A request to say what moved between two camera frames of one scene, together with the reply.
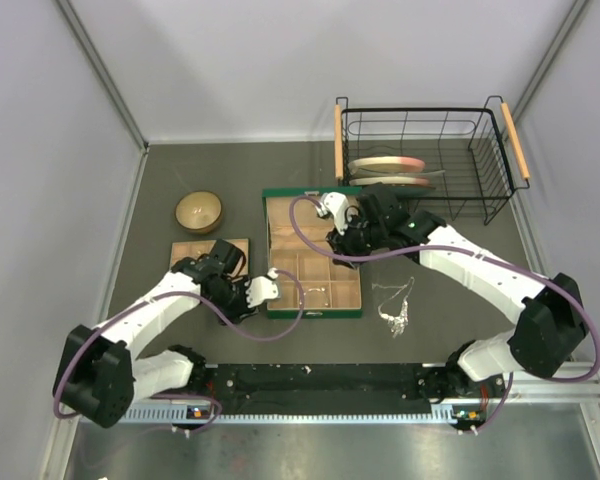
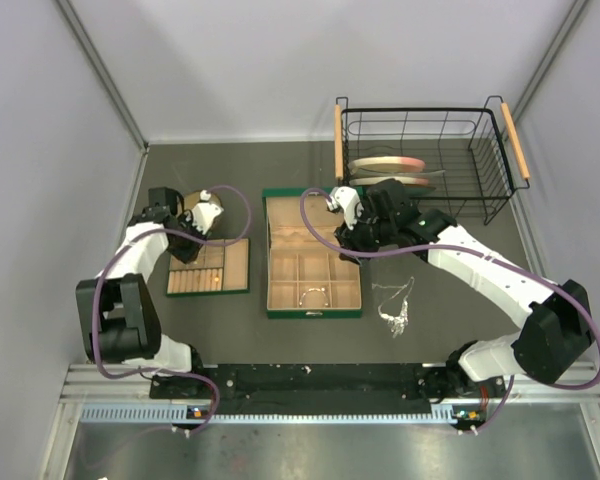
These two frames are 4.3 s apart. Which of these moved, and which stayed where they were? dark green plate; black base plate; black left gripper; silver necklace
Moved: black left gripper
Stayed: black base plate; silver necklace; dark green plate
